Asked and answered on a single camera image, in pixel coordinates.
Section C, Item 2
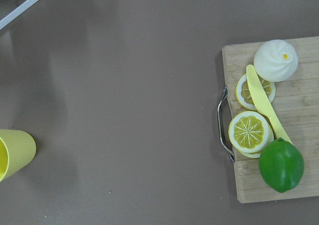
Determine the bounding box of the lemon slice upper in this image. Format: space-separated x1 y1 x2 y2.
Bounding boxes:
235 74 276 110

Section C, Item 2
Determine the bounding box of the lemon slice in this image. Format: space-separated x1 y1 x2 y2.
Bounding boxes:
235 74 276 110
228 111 274 159

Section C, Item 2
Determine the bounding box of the lemon slice lower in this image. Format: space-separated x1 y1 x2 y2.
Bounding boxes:
228 111 274 159

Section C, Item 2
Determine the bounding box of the green lime toy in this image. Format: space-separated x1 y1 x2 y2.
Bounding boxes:
259 138 305 193

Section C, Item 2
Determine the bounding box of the wooden cutting board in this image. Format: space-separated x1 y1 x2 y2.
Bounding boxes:
233 36 319 203

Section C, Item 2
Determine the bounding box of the yellow plastic cup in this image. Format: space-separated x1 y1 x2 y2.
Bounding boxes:
0 129 36 181

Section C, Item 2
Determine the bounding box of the white cup rack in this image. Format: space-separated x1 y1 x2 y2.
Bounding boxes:
0 0 58 30

